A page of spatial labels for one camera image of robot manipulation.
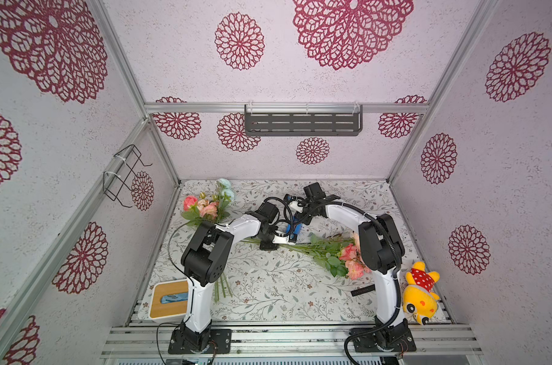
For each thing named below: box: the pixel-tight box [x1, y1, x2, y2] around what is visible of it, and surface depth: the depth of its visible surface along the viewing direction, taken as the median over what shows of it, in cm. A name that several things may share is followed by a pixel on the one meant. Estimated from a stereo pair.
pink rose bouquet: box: [242, 233, 372, 281], surface depth 88 cm
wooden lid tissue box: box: [149, 278, 190, 324], surface depth 79 cm
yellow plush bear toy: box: [402, 261, 441, 326], surface depth 80 cm
